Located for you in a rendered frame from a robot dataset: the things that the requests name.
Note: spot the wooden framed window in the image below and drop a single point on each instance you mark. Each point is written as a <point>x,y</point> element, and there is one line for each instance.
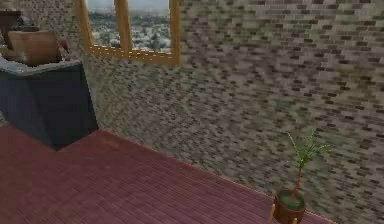
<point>126,33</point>

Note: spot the dark brown wooden block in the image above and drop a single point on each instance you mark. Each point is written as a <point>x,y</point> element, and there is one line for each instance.
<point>7,23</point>

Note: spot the green potted house plant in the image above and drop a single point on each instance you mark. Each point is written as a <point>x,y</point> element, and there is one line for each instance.
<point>289,206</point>

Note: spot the dark grey kettle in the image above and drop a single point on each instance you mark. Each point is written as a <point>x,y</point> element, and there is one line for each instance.
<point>26,24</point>

